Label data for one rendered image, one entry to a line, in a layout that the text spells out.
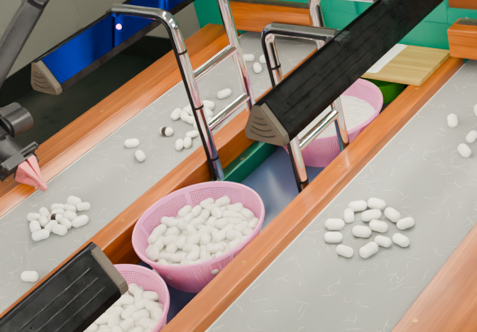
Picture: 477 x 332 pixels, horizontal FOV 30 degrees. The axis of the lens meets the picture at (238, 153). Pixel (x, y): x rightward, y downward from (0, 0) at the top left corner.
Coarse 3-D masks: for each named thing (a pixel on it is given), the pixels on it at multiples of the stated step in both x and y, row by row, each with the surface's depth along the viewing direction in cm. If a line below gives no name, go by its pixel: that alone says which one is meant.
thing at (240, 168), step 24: (216, 0) 185; (168, 24) 175; (240, 48) 191; (192, 72) 181; (240, 72) 193; (192, 96) 183; (240, 96) 195; (216, 120) 190; (264, 144) 203; (216, 168) 193; (240, 168) 198
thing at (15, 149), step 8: (8, 136) 202; (0, 144) 201; (8, 144) 201; (16, 144) 202; (32, 144) 202; (0, 152) 200; (8, 152) 200; (16, 152) 200; (24, 152) 201; (32, 152) 205; (0, 160) 202; (8, 160) 198; (0, 168) 198; (0, 176) 201; (8, 176) 203
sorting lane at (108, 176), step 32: (224, 64) 236; (288, 64) 227; (160, 96) 229; (256, 96) 217; (128, 128) 219; (192, 128) 211; (96, 160) 209; (128, 160) 206; (160, 160) 202; (64, 192) 201; (96, 192) 198; (128, 192) 194; (0, 224) 196; (96, 224) 187; (0, 256) 186; (32, 256) 183; (64, 256) 180; (0, 288) 176
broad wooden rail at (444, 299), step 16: (464, 240) 151; (464, 256) 148; (448, 272) 146; (464, 272) 145; (432, 288) 144; (448, 288) 143; (464, 288) 142; (416, 304) 141; (432, 304) 141; (448, 304) 140; (464, 304) 139; (400, 320) 139; (416, 320) 139; (432, 320) 138; (448, 320) 137; (464, 320) 136
